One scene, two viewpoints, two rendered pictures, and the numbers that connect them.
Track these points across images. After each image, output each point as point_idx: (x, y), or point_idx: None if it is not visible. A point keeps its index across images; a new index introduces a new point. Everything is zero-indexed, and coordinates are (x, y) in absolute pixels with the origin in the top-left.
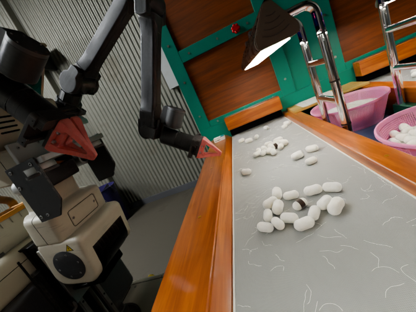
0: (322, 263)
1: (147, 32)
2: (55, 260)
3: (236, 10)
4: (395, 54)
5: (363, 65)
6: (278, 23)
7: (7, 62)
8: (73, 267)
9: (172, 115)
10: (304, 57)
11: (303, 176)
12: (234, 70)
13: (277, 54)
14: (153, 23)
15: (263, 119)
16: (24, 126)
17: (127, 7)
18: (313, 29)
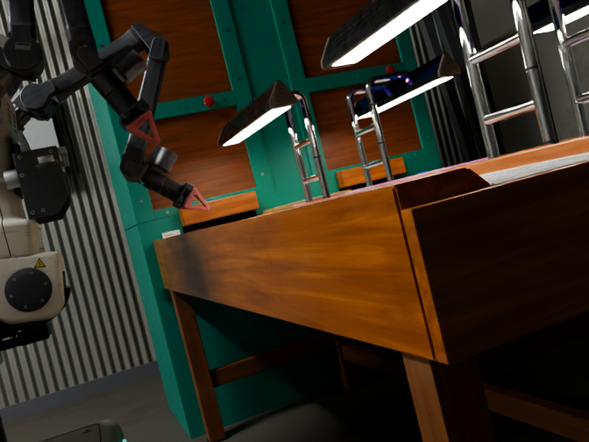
0: None
1: (153, 74)
2: (12, 280)
3: (211, 82)
4: (364, 154)
5: (345, 174)
6: (285, 95)
7: (130, 66)
8: (36, 290)
9: (166, 155)
10: (291, 139)
11: None
12: (200, 150)
13: (254, 143)
14: (162, 68)
15: (230, 222)
16: (133, 104)
17: (134, 48)
18: (295, 126)
